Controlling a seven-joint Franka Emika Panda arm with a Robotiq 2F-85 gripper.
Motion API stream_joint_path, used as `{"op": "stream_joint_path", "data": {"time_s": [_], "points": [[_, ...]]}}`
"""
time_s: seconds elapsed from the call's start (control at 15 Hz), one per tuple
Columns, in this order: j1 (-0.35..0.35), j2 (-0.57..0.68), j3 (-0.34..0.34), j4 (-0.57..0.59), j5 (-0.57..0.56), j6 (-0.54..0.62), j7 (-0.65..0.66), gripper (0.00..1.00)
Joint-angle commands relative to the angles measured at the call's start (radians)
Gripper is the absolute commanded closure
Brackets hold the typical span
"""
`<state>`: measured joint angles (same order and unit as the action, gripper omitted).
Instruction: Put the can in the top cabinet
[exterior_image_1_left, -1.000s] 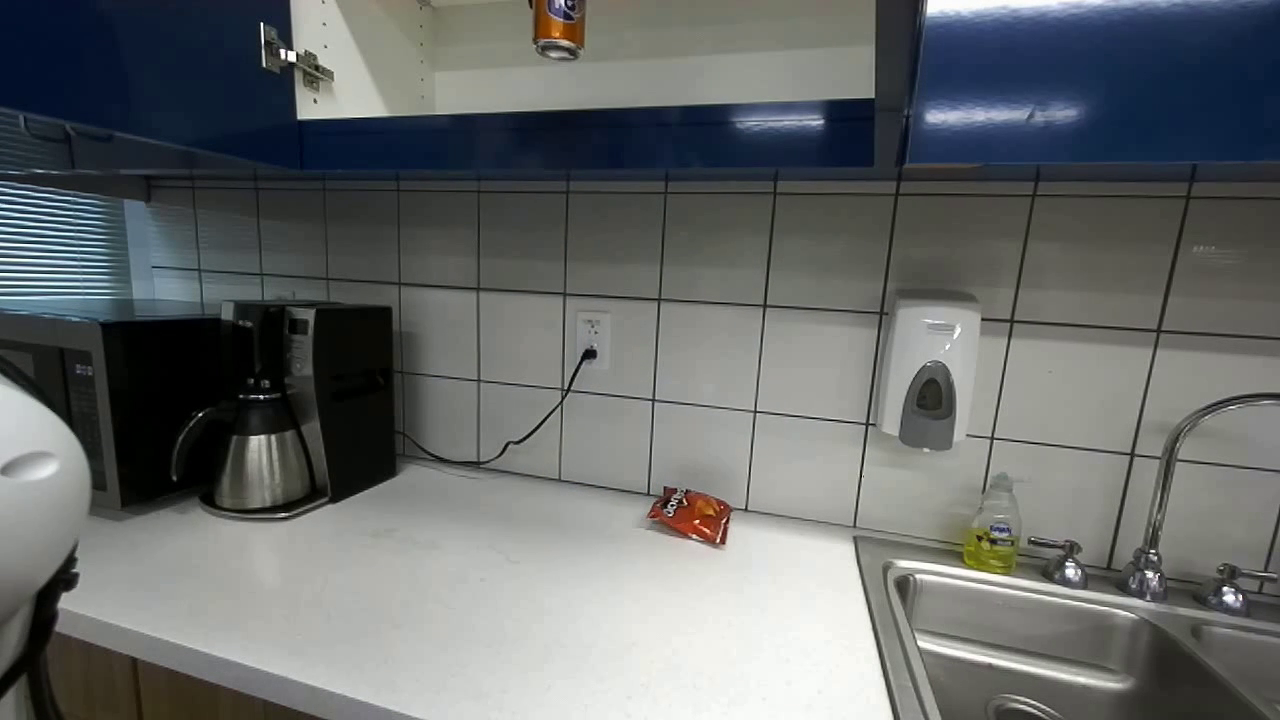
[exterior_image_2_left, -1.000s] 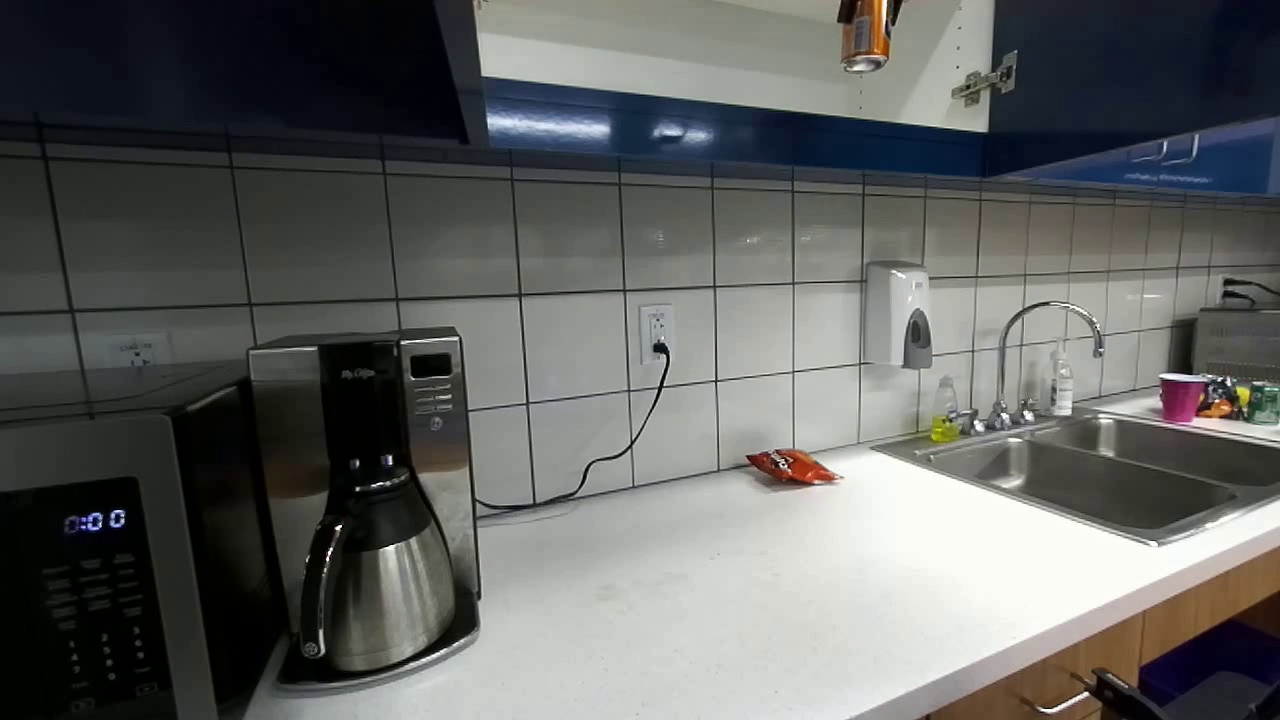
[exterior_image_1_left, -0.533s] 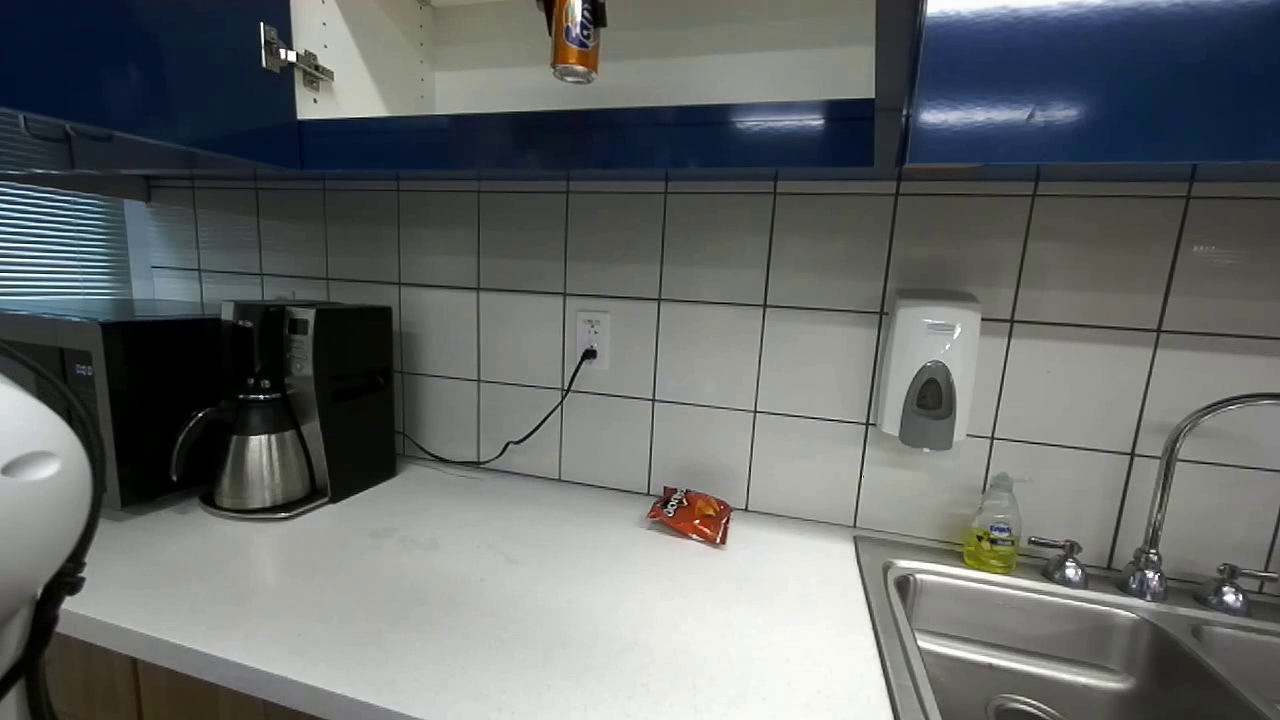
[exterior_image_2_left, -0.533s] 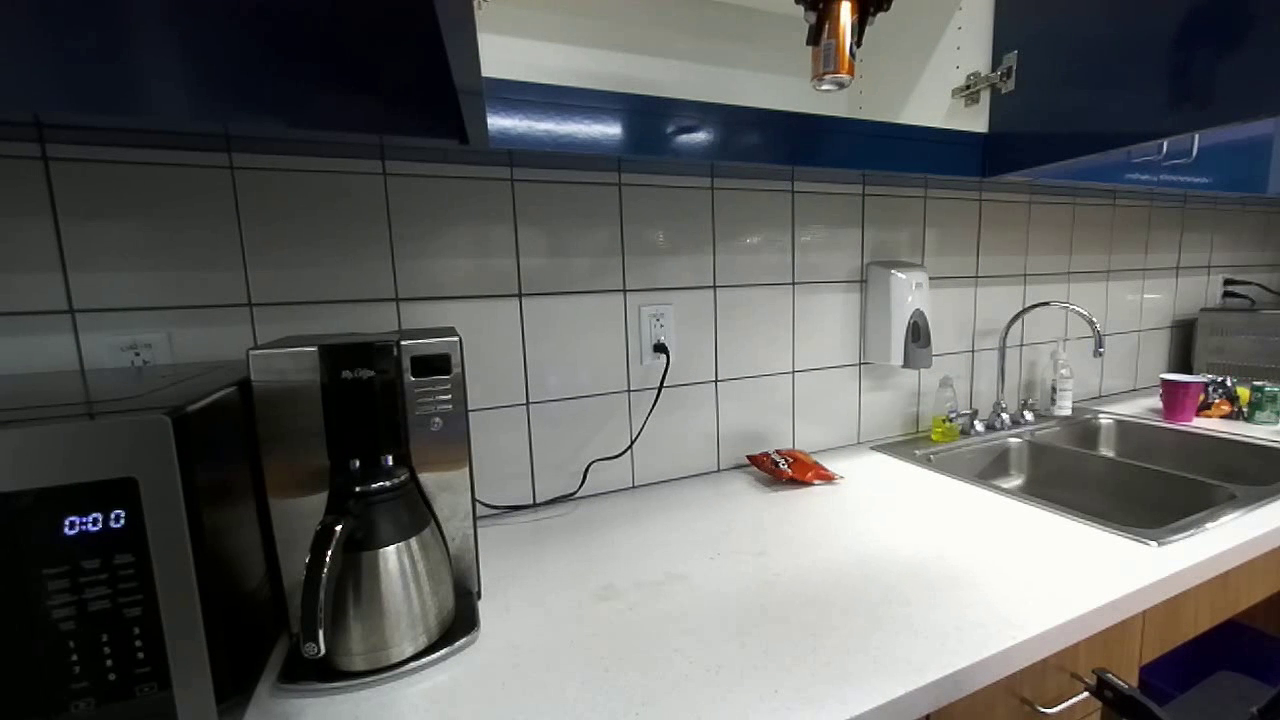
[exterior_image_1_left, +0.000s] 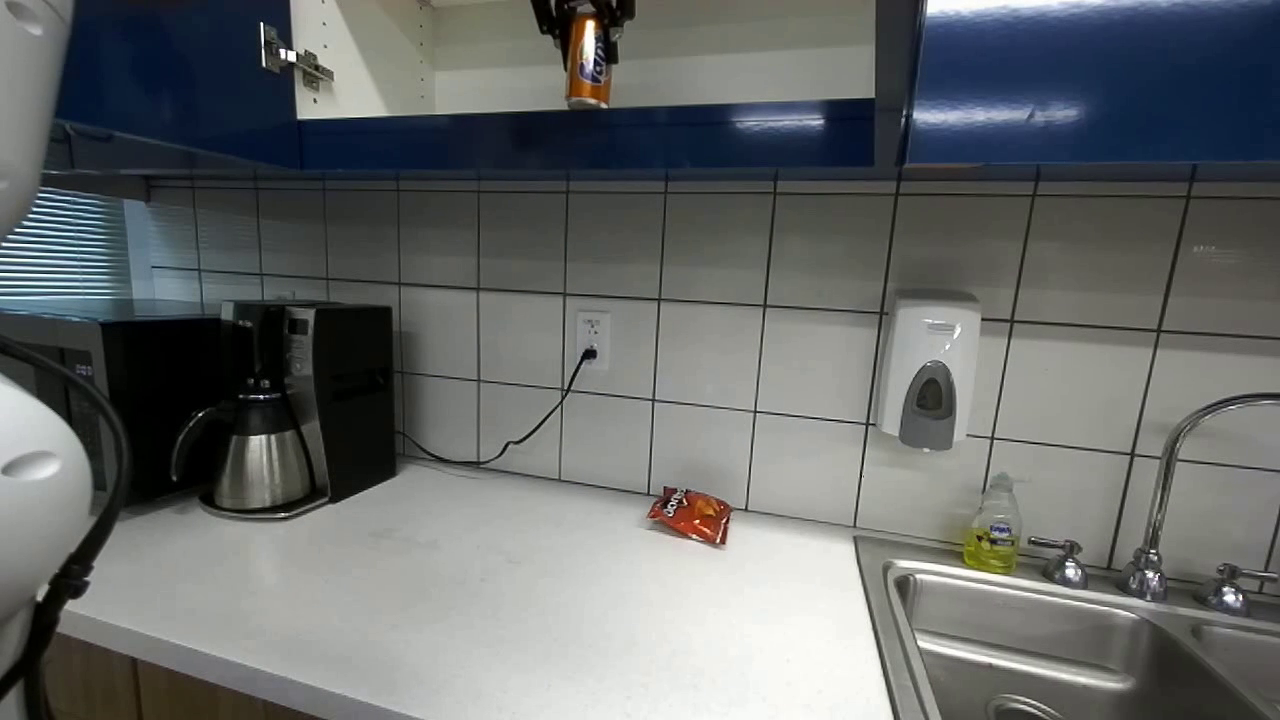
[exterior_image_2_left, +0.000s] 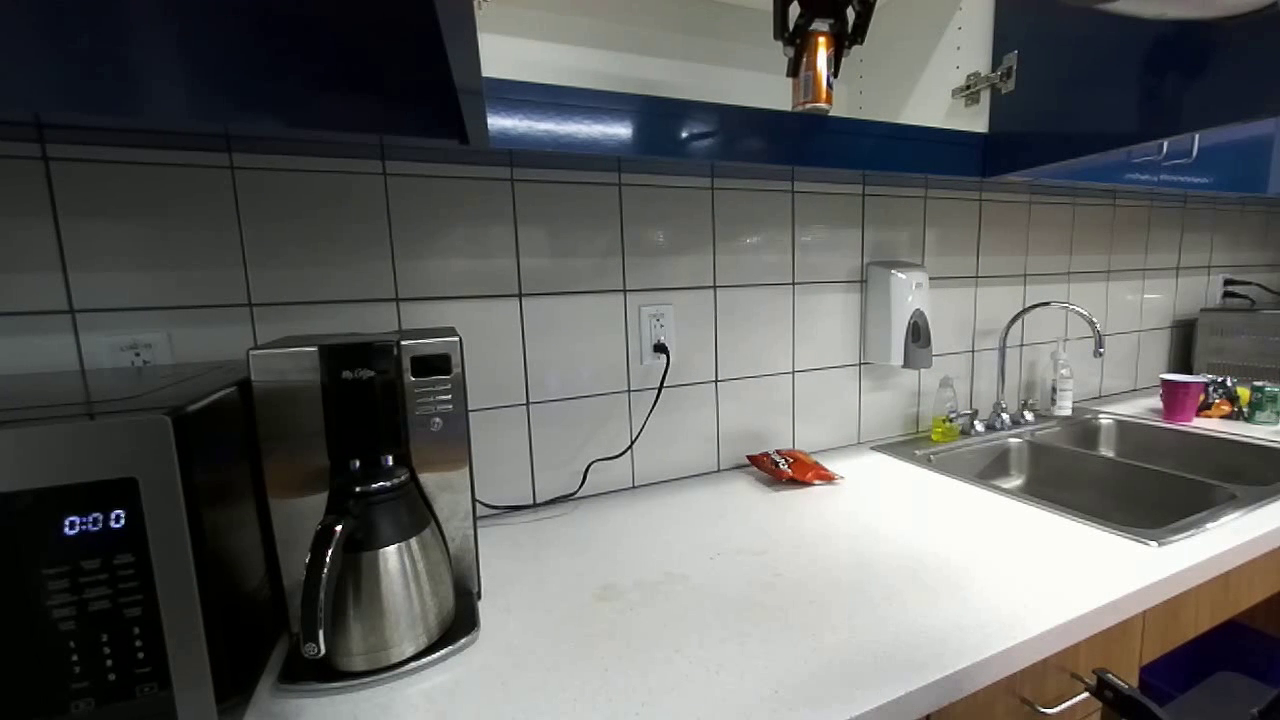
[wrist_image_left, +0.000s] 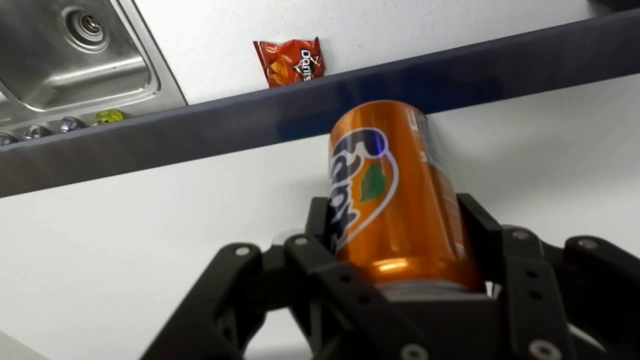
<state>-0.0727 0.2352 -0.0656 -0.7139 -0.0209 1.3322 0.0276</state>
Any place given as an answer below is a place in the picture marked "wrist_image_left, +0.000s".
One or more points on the stainless steel sink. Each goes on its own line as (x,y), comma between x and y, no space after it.
(46,60)

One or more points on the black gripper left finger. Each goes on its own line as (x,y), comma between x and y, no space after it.
(253,307)

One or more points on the orange snack bag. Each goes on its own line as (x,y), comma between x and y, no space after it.
(291,62)

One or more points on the orange soda can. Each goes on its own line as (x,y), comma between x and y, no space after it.
(406,207)

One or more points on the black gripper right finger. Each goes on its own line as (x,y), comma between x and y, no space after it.
(553,300)

